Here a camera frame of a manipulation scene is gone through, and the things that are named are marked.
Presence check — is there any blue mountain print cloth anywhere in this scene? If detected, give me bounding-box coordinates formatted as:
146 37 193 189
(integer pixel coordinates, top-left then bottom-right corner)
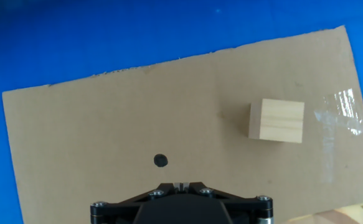
0 0 363 224

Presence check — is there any small wooden block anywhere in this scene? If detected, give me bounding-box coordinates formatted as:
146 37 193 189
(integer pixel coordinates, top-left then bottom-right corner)
248 98 306 144

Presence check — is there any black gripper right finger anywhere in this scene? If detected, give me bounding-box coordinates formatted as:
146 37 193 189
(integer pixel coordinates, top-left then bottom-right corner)
181 182 274 224

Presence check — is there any brown cardboard sheet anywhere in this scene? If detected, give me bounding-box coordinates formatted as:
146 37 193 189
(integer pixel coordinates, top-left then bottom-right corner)
2 24 363 224

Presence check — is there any clear tape patch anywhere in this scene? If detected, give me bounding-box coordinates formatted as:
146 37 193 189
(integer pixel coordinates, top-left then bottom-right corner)
313 88 363 184

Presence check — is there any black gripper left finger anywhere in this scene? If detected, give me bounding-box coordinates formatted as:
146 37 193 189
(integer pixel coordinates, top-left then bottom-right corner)
90 182 182 224

